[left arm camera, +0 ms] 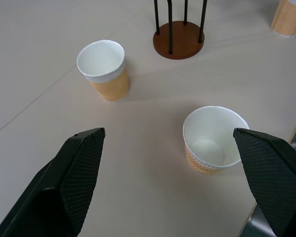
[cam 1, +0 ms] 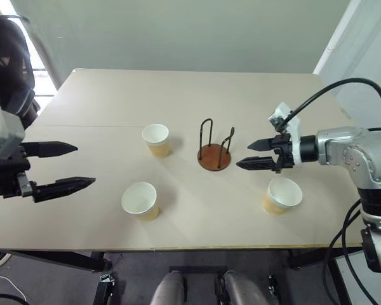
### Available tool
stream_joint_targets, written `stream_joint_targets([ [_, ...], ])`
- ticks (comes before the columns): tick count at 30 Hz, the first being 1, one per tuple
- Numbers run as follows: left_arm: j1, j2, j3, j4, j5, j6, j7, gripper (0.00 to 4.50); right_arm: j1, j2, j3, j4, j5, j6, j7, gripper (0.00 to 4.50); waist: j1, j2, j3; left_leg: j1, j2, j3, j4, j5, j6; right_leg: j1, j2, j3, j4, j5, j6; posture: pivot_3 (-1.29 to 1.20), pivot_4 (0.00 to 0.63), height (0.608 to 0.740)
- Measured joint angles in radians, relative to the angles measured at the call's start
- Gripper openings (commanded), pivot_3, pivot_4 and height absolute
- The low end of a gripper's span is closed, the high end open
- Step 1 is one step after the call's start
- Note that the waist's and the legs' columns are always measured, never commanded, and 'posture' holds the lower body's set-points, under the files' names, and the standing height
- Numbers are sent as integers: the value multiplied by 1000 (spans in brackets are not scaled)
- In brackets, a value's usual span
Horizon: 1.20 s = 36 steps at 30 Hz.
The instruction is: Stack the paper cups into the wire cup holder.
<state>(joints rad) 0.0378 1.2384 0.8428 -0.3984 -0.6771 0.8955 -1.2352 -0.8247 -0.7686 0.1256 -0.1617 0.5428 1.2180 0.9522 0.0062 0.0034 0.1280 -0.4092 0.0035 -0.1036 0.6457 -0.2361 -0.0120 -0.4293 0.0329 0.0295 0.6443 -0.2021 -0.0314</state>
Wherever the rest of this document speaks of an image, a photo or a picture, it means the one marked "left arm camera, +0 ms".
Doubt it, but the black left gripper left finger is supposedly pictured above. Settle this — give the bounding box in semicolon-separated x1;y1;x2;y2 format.
0;127;106;237

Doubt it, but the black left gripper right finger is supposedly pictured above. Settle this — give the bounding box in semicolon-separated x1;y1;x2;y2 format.
233;127;296;237

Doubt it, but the wooden base cup holder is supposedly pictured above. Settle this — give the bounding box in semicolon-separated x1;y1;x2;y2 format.
152;0;208;61

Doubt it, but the orange ripple paper cup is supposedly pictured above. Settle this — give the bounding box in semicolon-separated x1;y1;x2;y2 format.
271;0;296;39
76;39;130;103
183;106;250;177

